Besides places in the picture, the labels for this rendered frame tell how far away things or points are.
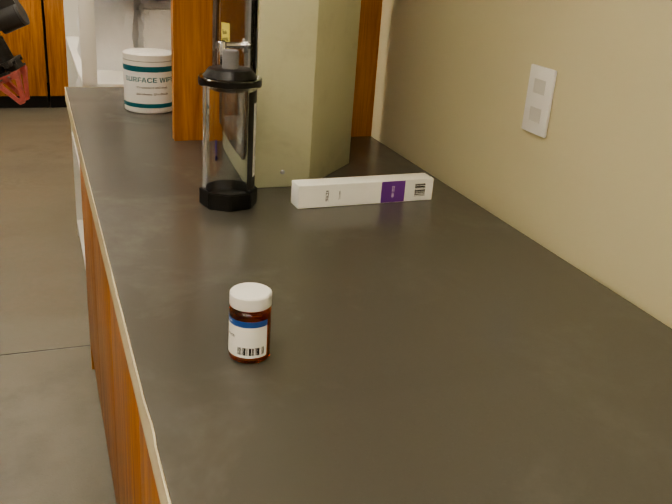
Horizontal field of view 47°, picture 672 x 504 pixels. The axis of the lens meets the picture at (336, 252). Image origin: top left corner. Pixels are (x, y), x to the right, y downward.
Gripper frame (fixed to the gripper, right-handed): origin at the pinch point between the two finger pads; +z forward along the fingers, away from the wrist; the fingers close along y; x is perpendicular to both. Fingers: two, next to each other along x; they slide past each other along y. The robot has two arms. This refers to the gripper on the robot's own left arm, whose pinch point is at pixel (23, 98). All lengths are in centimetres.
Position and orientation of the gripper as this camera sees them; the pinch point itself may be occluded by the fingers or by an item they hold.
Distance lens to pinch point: 201.7
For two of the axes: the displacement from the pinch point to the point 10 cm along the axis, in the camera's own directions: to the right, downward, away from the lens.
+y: -1.2, -3.9, 9.1
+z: 3.6, 8.4, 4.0
